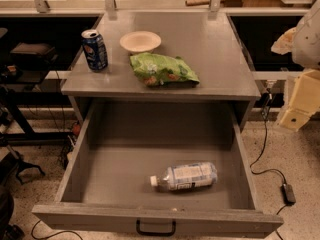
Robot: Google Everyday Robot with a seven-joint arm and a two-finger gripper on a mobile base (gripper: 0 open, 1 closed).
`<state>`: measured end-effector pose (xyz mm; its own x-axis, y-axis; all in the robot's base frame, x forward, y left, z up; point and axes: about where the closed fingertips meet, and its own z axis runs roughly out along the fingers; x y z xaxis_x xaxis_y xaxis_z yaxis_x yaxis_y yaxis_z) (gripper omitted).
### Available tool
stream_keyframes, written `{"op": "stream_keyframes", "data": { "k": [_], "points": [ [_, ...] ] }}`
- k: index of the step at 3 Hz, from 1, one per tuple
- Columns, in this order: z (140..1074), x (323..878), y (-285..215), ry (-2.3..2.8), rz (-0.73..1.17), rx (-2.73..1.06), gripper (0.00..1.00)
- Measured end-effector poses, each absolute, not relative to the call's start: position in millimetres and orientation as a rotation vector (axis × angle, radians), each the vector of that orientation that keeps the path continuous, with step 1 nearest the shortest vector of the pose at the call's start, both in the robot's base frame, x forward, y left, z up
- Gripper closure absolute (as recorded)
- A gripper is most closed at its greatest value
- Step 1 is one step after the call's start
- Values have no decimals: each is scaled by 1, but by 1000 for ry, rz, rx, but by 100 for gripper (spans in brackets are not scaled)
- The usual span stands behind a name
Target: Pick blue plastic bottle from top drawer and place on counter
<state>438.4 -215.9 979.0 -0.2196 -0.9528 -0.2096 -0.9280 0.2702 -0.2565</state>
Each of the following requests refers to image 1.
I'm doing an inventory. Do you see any clear plastic bottle blue label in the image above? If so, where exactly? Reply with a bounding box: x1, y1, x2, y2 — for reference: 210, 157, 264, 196
150, 162, 218, 191

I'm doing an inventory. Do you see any white paper bowl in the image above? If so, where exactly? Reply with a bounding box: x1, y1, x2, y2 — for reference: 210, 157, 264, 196
120, 31, 161, 54

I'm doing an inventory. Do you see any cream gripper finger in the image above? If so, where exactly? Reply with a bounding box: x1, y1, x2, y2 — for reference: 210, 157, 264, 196
278, 108, 311, 132

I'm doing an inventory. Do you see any grey open drawer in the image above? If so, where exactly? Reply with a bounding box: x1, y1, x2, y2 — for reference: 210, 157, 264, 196
33, 100, 283, 238

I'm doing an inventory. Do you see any green chip bag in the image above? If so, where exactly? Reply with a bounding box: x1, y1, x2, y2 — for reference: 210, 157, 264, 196
130, 52, 200, 86

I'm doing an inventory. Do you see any black power adapter cable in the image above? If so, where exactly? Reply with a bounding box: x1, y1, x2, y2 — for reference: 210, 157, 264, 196
249, 117, 297, 240

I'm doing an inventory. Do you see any black box on shelf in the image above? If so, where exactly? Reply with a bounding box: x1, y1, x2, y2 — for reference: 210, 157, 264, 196
10, 42, 57, 63

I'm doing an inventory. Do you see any grey cabinet counter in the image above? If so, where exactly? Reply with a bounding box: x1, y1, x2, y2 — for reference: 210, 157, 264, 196
62, 10, 260, 126

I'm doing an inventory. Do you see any black floor cable left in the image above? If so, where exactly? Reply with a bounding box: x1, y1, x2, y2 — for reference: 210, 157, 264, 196
30, 219, 84, 240

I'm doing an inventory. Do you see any black drawer handle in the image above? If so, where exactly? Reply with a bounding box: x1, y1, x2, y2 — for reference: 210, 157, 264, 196
135, 219, 176, 237

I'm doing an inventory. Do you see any wooden stick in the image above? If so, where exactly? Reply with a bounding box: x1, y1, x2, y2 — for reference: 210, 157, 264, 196
185, 0, 211, 6

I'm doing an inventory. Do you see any black stand left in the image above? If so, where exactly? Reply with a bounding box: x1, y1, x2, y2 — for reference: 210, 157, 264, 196
0, 83, 73, 185

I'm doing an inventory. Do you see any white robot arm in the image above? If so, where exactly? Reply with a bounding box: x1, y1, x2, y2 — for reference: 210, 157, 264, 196
271, 0, 320, 131

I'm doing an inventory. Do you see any blue pepsi soda can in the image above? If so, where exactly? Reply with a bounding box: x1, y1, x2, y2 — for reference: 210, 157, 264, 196
81, 29, 108, 72

